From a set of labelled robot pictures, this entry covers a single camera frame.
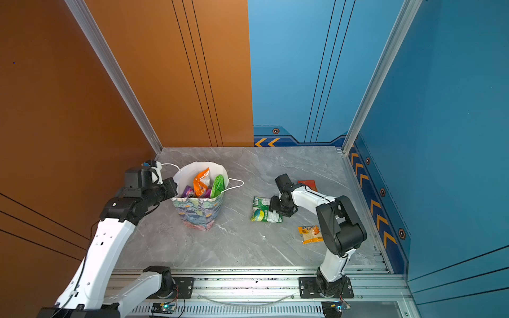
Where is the green white snack packet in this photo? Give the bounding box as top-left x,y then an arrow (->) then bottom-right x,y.
250,196 -> 283,223

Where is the red small snack packet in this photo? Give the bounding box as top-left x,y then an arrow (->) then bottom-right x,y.
298,180 -> 318,192

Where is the orange yellow snack packet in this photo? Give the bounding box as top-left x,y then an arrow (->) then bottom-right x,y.
298,225 -> 323,245

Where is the purple berries candy bag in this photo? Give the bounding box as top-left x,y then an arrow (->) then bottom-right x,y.
182,185 -> 196,198

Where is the floral paper bag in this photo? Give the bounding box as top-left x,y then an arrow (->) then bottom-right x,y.
172,162 -> 245,231

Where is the colourful fruits candy bag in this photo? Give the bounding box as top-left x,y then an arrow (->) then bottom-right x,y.
193,168 -> 211,198

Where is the green Lays chips bag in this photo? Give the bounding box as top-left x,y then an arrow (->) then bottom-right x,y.
209,174 -> 225,199

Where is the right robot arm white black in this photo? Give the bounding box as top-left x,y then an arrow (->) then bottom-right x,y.
269,174 -> 367,299

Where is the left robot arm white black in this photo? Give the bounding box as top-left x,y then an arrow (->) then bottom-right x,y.
38,160 -> 178,317

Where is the right circuit board green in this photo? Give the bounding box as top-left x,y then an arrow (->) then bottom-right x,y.
322,302 -> 351,318

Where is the circuit board green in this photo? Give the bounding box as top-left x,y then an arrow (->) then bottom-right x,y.
322,302 -> 351,318
151,302 -> 177,315

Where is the left circuit board green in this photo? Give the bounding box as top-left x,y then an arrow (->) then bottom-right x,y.
151,302 -> 177,315

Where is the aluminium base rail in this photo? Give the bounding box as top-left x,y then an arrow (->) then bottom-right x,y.
129,264 -> 420,317

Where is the aluminium left corner post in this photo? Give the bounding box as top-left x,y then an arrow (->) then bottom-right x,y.
65,0 -> 163,155

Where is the aluminium corner post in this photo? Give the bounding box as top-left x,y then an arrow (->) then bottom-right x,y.
65,0 -> 163,155
342,0 -> 423,155

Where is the aluminium right corner post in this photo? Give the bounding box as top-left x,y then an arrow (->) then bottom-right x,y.
342,0 -> 423,155

